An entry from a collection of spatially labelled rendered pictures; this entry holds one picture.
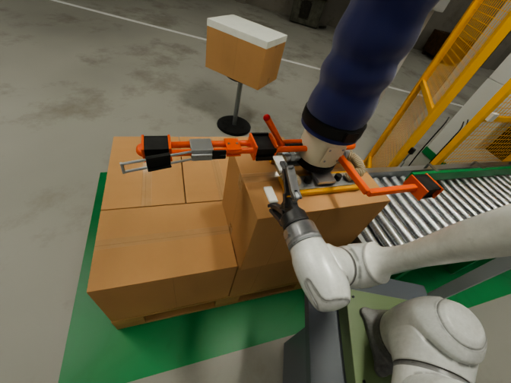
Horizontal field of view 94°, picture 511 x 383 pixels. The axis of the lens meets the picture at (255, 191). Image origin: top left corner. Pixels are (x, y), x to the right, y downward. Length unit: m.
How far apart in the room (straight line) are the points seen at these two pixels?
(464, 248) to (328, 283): 0.24
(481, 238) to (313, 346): 0.62
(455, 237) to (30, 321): 1.83
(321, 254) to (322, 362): 0.43
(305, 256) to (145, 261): 0.78
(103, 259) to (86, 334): 0.59
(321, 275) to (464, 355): 0.34
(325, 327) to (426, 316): 0.33
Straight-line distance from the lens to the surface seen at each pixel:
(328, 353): 0.93
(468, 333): 0.76
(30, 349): 1.79
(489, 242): 0.45
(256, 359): 1.63
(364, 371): 0.91
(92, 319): 1.73
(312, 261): 0.57
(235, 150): 0.81
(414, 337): 0.76
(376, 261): 0.66
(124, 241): 1.25
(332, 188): 0.99
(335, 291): 0.56
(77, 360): 1.69
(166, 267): 1.15
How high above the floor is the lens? 1.58
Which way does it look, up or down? 46 degrees down
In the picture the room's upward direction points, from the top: 16 degrees clockwise
